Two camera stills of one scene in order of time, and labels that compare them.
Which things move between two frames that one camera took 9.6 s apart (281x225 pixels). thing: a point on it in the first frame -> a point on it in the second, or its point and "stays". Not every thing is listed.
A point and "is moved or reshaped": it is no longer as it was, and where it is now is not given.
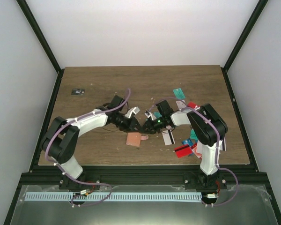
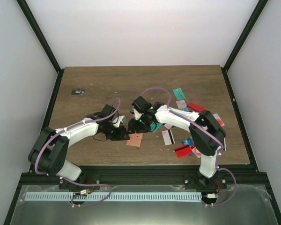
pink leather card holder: x=134 y=138 is moved or reshaped
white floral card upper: x=181 y=104 stays
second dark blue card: x=188 y=141 stays
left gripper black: x=132 y=124 -> x=120 y=137
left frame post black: x=31 y=20 stays
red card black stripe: x=183 y=151 stays
